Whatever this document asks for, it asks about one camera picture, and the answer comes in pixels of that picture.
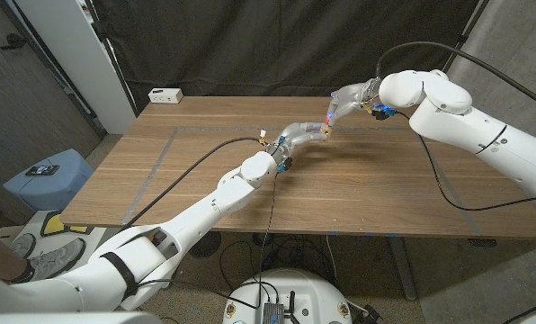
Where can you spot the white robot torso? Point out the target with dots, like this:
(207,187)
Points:
(313,292)

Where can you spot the white power strip box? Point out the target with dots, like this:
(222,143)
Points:
(165,95)

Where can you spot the small wooden block with holes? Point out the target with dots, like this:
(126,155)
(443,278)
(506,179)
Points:
(326,130)

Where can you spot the black backdrop curtain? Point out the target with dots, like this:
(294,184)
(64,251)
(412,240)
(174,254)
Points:
(272,45)

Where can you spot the blue plastic stool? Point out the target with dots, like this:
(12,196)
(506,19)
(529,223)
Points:
(56,191)

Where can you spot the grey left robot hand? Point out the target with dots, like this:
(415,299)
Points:
(297,135)

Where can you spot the white pillar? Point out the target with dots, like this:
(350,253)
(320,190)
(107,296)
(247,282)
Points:
(83,58)

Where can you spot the round black floor fan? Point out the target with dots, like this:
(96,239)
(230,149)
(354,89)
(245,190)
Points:
(209,245)

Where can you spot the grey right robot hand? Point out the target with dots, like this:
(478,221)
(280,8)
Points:
(353,96)

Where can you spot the grey electronics box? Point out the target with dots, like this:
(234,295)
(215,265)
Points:
(272,312)

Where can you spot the grey table leg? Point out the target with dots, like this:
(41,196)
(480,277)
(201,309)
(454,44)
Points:
(405,274)

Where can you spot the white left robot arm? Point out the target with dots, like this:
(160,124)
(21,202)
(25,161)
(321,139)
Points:
(223,198)

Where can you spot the grey black sneaker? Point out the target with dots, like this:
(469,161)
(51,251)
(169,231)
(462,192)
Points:
(23,245)
(54,261)

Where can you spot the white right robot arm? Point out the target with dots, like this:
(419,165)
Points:
(466,117)

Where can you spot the black smartphone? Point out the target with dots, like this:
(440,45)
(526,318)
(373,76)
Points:
(42,170)

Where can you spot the black backdrop stand pole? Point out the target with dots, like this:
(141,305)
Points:
(111,56)
(461,39)

